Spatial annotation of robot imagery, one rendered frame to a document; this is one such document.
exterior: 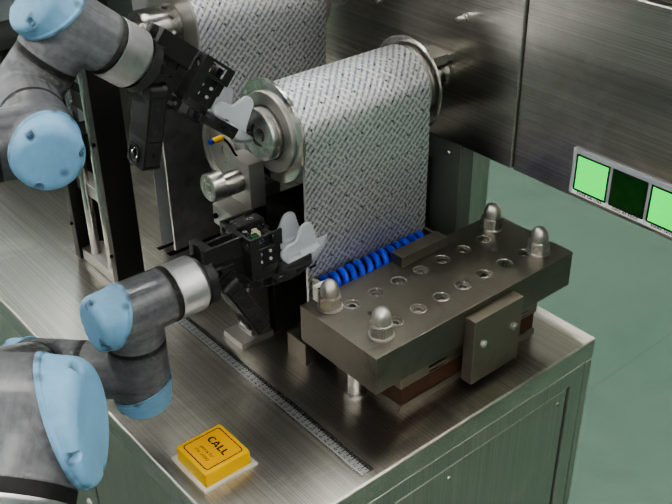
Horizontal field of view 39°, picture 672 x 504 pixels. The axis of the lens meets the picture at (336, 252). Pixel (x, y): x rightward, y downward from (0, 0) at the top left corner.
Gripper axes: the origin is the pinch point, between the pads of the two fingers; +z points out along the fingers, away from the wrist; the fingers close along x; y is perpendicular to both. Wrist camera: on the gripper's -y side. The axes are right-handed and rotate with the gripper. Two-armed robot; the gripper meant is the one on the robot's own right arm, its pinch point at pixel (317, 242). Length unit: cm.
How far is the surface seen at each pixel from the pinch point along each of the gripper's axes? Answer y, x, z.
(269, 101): 20.9, 5.0, -3.5
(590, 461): -109, 8, 95
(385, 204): 1.5, -0.3, 12.9
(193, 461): -16.6, -10.3, -29.2
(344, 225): 1.0, -0.3, 4.9
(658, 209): 9.2, -34.8, 29.3
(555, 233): -109, 88, 180
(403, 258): -4.3, -6.3, 11.1
